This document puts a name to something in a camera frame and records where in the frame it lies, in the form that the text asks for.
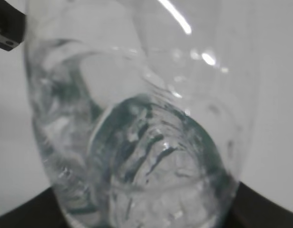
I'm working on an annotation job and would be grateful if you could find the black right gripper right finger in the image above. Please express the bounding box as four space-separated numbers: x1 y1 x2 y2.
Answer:
228 183 293 228

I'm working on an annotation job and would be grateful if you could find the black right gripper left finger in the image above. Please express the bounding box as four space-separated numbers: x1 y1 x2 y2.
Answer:
0 188 68 228

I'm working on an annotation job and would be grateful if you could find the clear water bottle green label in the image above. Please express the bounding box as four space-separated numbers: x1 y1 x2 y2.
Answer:
24 0 258 228

